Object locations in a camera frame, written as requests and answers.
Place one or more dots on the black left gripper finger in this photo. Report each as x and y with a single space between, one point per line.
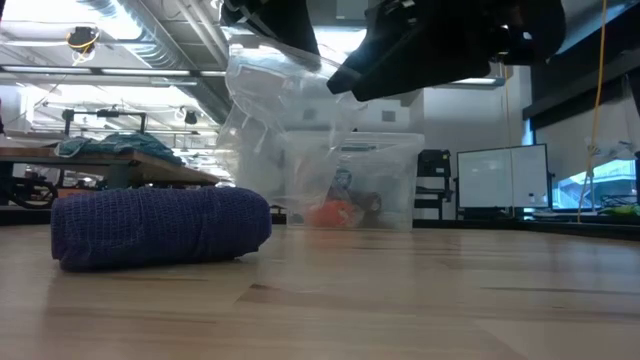
285 22
234 11

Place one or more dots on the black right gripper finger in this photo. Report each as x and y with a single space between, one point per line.
425 72
375 57

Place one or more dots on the clear plastic storage bin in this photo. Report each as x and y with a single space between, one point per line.
397 170

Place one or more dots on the black metal rig frame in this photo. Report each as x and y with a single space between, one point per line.
105 114

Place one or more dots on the long LED light bar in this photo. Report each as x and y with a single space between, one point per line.
125 72

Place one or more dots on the blue elastic bandage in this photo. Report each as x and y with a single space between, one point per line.
160 230

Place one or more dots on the clear plastic zip bag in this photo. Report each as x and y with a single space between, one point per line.
280 125

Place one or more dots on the black equipment stand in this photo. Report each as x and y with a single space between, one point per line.
434 162

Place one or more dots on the wooden workbench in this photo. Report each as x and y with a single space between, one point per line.
150 170

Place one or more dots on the black wheel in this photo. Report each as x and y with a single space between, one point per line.
30 192

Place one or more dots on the orange round object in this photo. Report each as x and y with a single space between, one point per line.
332 215

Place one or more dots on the white board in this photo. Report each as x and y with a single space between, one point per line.
500 175

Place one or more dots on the teal cloth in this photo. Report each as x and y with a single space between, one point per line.
125 145

